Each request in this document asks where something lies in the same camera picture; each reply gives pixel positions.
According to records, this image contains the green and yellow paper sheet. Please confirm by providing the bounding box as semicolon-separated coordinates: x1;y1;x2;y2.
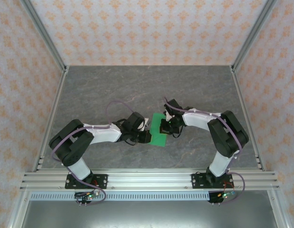
148;113;168;147

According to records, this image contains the aluminium table side rail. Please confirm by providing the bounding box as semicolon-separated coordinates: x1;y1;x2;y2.
229;66;266;172
31;66;69;172

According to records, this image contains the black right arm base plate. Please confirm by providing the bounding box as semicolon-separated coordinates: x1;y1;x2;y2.
191;173;234;190

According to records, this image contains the aluminium frame post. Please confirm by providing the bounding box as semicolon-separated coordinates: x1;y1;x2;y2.
230;0;278;72
20;0;68;73

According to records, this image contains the aluminium lower frame leg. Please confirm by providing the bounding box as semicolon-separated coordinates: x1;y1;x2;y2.
7;190;31;228
265;190;288;228

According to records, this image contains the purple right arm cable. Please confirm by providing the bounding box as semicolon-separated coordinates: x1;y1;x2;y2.
163;96;245;205

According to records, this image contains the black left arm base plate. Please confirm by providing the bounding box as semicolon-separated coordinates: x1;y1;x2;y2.
65;174;108;190

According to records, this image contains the grey metal lower panel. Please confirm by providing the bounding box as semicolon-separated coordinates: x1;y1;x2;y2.
20;200;278;228

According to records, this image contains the aluminium mounting beam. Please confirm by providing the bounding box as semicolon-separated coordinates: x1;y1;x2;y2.
20;169;280;190

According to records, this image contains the slotted grey cable duct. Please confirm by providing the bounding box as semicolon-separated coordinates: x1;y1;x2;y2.
29;191;235;202

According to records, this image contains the controller board with leds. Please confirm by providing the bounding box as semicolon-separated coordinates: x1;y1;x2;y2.
216;190;236;200
74;191;100;200

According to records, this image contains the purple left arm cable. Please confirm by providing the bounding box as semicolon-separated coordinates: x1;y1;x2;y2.
50;101;136;206

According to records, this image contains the right controller board with LEDs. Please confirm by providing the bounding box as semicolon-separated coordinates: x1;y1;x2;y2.
216;190;236;200

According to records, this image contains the left controller board with LEDs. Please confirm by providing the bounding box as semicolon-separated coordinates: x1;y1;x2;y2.
74;191;100;200

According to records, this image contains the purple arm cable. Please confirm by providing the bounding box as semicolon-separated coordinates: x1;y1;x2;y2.
50;101;136;206
163;96;245;205

